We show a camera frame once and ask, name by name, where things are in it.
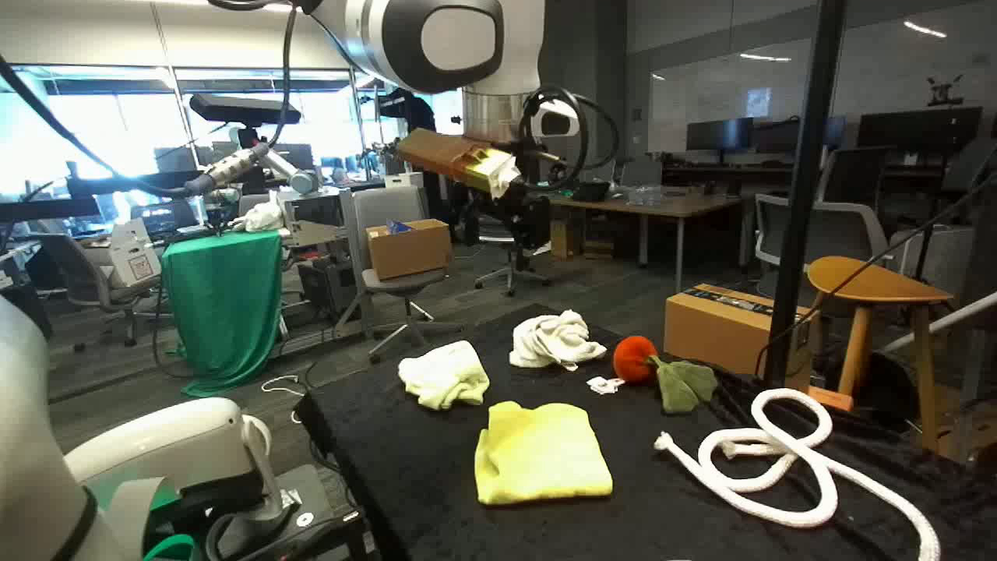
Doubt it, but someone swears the white labelled device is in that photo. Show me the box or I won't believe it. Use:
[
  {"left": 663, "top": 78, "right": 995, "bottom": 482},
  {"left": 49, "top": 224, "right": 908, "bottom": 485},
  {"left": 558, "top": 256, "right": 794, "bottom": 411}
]
[{"left": 107, "top": 214, "right": 165, "bottom": 291}]

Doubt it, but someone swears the black looped gripper cable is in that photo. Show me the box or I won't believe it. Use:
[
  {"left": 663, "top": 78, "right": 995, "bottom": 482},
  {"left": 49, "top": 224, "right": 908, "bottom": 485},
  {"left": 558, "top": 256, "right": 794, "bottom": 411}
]
[{"left": 515, "top": 87, "right": 627, "bottom": 195}]

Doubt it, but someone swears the draped green cloth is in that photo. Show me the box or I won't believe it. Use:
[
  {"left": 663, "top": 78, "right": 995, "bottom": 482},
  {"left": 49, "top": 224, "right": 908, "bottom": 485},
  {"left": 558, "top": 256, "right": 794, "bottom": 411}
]
[{"left": 160, "top": 226, "right": 287, "bottom": 398}]

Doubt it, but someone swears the small plain cardboard box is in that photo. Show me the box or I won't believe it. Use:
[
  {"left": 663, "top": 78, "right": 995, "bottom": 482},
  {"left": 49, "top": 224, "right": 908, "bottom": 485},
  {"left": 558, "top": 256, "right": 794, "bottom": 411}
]
[{"left": 364, "top": 214, "right": 454, "bottom": 284}]

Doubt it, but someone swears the cardboard box with black tape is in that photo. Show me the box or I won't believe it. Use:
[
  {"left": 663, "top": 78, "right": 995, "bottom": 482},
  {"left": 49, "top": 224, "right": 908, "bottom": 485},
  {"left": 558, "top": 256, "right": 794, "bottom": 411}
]
[{"left": 662, "top": 280, "right": 822, "bottom": 382}]

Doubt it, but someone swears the grey office chair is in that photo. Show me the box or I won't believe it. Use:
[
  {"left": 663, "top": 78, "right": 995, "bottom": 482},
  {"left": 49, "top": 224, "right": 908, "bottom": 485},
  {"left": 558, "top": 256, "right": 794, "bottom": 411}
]
[{"left": 337, "top": 183, "right": 449, "bottom": 362}]

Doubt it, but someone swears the white terry towel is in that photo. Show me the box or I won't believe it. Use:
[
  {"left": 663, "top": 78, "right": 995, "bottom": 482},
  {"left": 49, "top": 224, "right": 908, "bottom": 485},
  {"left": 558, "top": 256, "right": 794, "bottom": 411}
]
[{"left": 507, "top": 308, "right": 612, "bottom": 375}]

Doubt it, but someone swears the wooden stool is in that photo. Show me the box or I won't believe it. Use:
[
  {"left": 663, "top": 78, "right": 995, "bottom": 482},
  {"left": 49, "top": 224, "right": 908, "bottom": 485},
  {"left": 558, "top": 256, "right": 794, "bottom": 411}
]
[{"left": 805, "top": 253, "right": 956, "bottom": 445}]

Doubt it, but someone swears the bright yellow microfibre cloth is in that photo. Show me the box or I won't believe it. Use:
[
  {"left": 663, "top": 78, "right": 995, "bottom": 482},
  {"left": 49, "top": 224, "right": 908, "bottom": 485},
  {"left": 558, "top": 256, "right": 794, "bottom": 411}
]
[{"left": 470, "top": 398, "right": 617, "bottom": 507}]

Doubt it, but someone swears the black stereo camera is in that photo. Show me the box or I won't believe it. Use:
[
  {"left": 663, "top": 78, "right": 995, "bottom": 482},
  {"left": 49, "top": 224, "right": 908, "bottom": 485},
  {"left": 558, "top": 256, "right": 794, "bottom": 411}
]
[{"left": 188, "top": 89, "right": 306, "bottom": 127}]

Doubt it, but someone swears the silver metal pole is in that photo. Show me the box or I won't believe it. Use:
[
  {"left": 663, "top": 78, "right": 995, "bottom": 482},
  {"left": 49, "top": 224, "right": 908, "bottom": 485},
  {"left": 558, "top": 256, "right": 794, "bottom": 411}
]
[{"left": 881, "top": 291, "right": 997, "bottom": 359}]

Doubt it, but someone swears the black computer monitor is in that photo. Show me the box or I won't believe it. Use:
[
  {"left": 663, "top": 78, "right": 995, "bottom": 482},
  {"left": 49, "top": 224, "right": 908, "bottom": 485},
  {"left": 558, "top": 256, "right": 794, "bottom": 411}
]
[
  {"left": 855, "top": 106, "right": 986, "bottom": 158},
  {"left": 684, "top": 114, "right": 761, "bottom": 158}
]

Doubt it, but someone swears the wrist camera with brown mount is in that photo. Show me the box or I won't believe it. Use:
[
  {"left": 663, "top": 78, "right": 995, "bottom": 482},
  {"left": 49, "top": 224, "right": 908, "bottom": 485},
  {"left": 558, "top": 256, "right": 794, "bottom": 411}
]
[{"left": 397, "top": 127, "right": 525, "bottom": 202}]

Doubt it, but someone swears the long wooden desk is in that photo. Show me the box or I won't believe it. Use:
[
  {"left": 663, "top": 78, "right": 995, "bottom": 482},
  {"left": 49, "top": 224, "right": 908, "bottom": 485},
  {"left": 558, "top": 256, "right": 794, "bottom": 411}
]
[{"left": 556, "top": 183, "right": 749, "bottom": 293}]

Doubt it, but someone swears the white framed office chair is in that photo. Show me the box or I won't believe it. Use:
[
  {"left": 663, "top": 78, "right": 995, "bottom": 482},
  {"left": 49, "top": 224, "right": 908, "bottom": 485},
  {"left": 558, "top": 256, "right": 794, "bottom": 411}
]
[{"left": 750, "top": 144, "right": 909, "bottom": 273}]

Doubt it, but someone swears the black velvet tablecloth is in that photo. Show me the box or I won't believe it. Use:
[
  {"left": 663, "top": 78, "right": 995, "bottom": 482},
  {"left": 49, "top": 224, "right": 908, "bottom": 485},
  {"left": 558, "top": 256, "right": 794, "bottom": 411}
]
[{"left": 292, "top": 308, "right": 997, "bottom": 561}]

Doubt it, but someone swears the pale cream microfibre cloth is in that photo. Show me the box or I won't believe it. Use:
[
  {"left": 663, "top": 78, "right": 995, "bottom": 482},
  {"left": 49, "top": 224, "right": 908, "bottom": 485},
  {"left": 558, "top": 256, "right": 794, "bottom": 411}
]
[{"left": 397, "top": 335, "right": 492, "bottom": 413}]

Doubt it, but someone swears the thick white rope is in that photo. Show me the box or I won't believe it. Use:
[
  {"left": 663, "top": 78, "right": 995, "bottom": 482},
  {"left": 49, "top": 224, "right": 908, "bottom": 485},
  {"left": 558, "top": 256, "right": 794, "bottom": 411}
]
[{"left": 653, "top": 385, "right": 945, "bottom": 561}]

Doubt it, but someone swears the black vertical pole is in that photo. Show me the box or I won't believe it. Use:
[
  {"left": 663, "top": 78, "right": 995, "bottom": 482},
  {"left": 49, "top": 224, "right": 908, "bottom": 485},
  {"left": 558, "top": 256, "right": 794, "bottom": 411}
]
[{"left": 761, "top": 0, "right": 852, "bottom": 390}]

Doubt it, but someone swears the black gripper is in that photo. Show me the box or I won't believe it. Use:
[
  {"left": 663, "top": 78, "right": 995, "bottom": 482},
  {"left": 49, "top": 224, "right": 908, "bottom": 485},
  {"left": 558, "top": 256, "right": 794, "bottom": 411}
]
[{"left": 482, "top": 177, "right": 558, "bottom": 261}]

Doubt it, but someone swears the red radish plush toy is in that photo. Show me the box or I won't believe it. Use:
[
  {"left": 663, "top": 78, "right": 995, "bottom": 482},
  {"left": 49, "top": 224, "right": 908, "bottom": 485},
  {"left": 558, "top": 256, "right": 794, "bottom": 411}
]
[{"left": 586, "top": 333, "right": 724, "bottom": 416}]

